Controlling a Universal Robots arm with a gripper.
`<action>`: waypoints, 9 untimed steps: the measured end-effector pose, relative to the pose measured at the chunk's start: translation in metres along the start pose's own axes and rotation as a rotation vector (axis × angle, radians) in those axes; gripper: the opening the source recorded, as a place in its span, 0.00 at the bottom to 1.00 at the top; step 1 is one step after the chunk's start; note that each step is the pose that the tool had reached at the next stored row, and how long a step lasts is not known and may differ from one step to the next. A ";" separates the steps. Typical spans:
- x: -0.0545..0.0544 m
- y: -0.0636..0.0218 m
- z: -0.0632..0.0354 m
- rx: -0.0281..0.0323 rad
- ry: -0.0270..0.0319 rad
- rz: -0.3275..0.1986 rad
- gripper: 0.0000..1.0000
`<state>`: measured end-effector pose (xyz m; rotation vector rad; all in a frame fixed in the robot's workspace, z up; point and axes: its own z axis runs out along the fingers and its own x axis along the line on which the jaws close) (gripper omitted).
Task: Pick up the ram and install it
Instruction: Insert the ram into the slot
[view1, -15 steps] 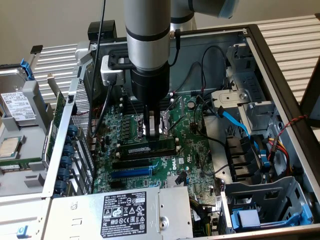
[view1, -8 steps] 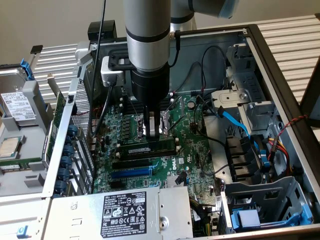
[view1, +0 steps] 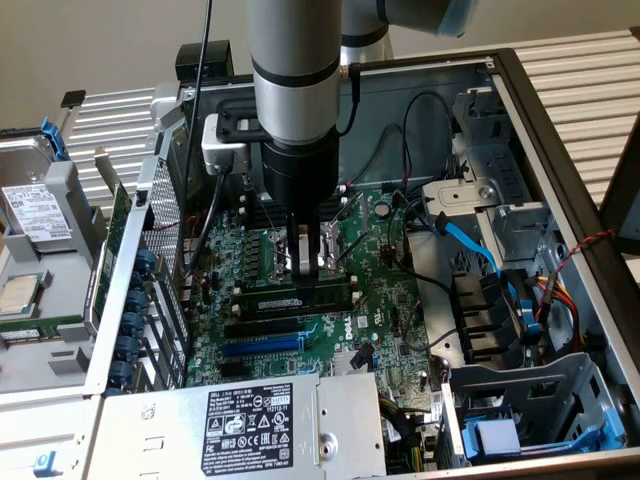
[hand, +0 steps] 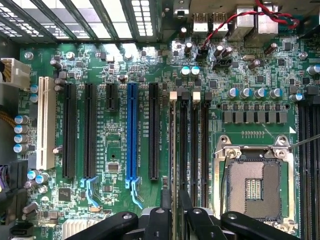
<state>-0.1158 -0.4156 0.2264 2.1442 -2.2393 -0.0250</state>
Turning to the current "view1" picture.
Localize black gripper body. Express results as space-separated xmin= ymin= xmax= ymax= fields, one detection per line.
xmin=259 ymin=135 xmax=343 ymax=217

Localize green RAM stick white label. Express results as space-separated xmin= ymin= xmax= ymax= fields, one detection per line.
xmin=231 ymin=281 xmax=352 ymax=317
xmin=0 ymin=319 xmax=65 ymax=346

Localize black RAM slot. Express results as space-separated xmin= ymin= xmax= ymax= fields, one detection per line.
xmin=244 ymin=208 xmax=347 ymax=224
xmin=238 ymin=299 xmax=357 ymax=322
xmin=244 ymin=202 xmax=347 ymax=217
xmin=244 ymin=196 xmax=347 ymax=211

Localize silver CPU socket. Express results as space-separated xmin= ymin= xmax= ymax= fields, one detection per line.
xmin=267 ymin=219 xmax=351 ymax=287

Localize thin metal locking lever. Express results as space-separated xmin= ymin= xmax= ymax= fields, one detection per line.
xmin=335 ymin=228 xmax=371 ymax=265

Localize long black expansion slot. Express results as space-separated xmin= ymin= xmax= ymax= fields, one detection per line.
xmin=223 ymin=317 xmax=301 ymax=341

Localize blue expansion slot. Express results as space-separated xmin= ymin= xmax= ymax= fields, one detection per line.
xmin=222 ymin=333 xmax=306 ymax=359

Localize open grey PC case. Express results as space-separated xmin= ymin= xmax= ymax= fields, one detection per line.
xmin=0 ymin=47 xmax=640 ymax=480

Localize green Dell motherboard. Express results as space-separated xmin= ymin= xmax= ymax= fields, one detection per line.
xmin=182 ymin=187 xmax=446 ymax=401

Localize silver chipset heatsink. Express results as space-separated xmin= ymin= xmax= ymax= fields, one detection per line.
xmin=330 ymin=349 xmax=375 ymax=377

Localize black box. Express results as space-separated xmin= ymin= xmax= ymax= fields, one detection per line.
xmin=174 ymin=42 xmax=235 ymax=84

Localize green graphics card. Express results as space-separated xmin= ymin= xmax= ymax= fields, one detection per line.
xmin=89 ymin=144 xmax=135 ymax=326

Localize black plastic fan shroud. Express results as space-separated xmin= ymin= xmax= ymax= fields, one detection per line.
xmin=449 ymin=269 xmax=524 ymax=369

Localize grey optical drive cage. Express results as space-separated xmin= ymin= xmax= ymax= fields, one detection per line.
xmin=451 ymin=85 xmax=534 ymax=204

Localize grey power supply black label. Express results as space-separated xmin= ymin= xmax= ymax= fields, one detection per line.
xmin=87 ymin=372 xmax=389 ymax=480

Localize grey parts rack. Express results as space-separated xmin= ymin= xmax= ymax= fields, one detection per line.
xmin=0 ymin=114 xmax=109 ymax=396

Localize grey metal drive cage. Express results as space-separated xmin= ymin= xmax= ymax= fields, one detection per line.
xmin=474 ymin=202 xmax=564 ymax=266

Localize grey metal disk bay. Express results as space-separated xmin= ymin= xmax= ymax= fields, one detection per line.
xmin=439 ymin=352 xmax=629 ymax=469

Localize blue disk latch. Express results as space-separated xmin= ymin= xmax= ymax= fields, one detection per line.
xmin=41 ymin=116 xmax=70 ymax=162

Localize silver hard disk white label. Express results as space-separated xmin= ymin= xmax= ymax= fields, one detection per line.
xmin=0 ymin=135 xmax=79 ymax=254

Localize blue disk caddy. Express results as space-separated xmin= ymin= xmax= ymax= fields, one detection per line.
xmin=462 ymin=407 xmax=626 ymax=464

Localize silver CPU chip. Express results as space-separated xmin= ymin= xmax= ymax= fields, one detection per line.
xmin=0 ymin=272 xmax=45 ymax=317

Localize dark brown panel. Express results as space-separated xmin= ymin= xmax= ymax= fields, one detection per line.
xmin=599 ymin=112 xmax=640 ymax=256

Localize blue push button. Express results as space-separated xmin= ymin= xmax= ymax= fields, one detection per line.
xmin=32 ymin=450 xmax=58 ymax=479

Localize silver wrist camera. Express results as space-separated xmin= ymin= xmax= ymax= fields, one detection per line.
xmin=200 ymin=112 xmax=252 ymax=176

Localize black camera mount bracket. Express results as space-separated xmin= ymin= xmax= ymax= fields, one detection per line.
xmin=214 ymin=105 xmax=269 ymax=147

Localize black camera cable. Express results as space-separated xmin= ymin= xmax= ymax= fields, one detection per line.
xmin=180 ymin=0 xmax=236 ymax=279

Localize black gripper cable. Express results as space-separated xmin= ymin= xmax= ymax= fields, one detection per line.
xmin=335 ymin=62 xmax=363 ymax=137

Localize thin black wire loop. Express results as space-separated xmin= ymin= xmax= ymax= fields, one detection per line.
xmin=401 ymin=91 xmax=457 ymax=199

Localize thin red wire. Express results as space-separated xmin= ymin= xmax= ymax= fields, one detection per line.
xmin=149 ymin=208 xmax=211 ymax=234

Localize black angled wire plug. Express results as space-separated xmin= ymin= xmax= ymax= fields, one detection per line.
xmin=349 ymin=342 xmax=377 ymax=371

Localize thick black wire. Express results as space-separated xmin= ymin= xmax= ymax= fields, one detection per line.
xmin=385 ymin=188 xmax=454 ymax=301

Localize silver metal bracket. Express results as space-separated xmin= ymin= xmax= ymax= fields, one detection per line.
xmin=421 ymin=178 xmax=501 ymax=232

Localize grey wire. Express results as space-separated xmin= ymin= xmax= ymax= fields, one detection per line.
xmin=402 ymin=307 xmax=459 ymax=352

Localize blue SATA wire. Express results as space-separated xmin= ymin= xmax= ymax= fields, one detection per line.
xmin=432 ymin=212 xmax=542 ymax=337

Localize black yellow wire bundle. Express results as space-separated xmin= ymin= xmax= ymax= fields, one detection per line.
xmin=379 ymin=394 xmax=436 ymax=474

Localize yellow red power wires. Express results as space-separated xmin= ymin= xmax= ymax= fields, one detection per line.
xmin=532 ymin=272 xmax=586 ymax=354

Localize red black twisted wire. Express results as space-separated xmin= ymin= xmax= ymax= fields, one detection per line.
xmin=537 ymin=229 xmax=617 ymax=321

